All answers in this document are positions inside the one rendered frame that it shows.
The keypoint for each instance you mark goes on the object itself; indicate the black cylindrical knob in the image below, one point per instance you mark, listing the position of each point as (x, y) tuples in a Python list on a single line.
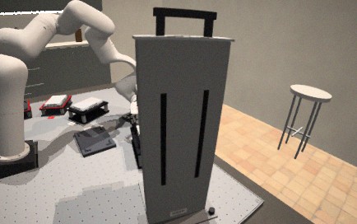
[(211, 211)]

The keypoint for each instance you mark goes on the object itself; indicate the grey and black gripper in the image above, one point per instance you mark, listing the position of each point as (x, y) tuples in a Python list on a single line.
[(131, 116)]

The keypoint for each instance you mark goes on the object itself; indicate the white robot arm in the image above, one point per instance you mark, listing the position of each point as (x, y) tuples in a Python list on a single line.
[(27, 44)]

